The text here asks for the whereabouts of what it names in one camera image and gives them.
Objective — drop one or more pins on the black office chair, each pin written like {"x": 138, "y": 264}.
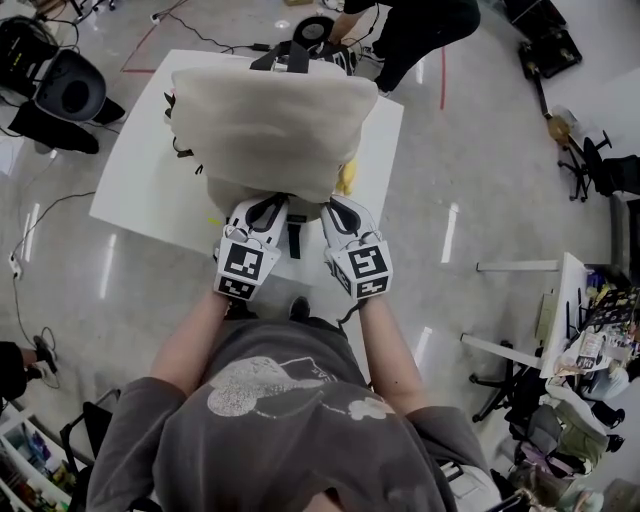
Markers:
{"x": 602, "y": 167}

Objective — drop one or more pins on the person's left forearm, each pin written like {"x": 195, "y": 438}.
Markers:
{"x": 192, "y": 340}

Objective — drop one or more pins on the round black disc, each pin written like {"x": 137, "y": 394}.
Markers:
{"x": 313, "y": 30}

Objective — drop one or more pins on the yellow plush charm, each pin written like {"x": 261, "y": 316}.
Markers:
{"x": 349, "y": 177}

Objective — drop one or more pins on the black shell chair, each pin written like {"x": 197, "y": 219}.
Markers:
{"x": 70, "y": 95}

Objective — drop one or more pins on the cream fluffy backpack bag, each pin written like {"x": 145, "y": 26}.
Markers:
{"x": 280, "y": 120}

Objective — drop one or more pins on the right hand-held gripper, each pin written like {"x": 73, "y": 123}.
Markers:
{"x": 367, "y": 265}

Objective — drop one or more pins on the person's right forearm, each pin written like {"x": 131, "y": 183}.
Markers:
{"x": 390, "y": 350}

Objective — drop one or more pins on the person's grey printed shirt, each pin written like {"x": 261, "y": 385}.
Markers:
{"x": 280, "y": 440}

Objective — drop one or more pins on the black equipment case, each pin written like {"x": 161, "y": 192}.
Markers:
{"x": 550, "y": 50}

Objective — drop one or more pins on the black folding chair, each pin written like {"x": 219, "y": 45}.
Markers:
{"x": 92, "y": 430}

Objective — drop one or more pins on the white shelf with items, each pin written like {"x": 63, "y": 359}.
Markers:
{"x": 30, "y": 460}

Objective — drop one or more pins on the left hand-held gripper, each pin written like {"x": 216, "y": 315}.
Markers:
{"x": 246, "y": 260}

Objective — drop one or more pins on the white power strip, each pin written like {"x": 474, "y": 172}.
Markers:
{"x": 16, "y": 266}

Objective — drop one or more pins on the red floor tape strip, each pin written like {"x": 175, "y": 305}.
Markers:
{"x": 443, "y": 80}

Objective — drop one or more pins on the cluttered white desk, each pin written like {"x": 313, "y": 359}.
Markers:
{"x": 590, "y": 325}

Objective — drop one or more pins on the person's black shoe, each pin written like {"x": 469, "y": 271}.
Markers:
{"x": 300, "y": 309}
{"x": 241, "y": 311}

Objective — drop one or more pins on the person's left black shoe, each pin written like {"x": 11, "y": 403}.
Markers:
{"x": 241, "y": 311}

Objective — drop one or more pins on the pile of bags and clothes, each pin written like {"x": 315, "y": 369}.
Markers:
{"x": 565, "y": 440}

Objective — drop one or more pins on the black swivel chair base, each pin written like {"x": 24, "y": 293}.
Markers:
{"x": 505, "y": 380}

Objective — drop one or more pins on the person's right black shoe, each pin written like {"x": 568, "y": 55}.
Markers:
{"x": 300, "y": 309}

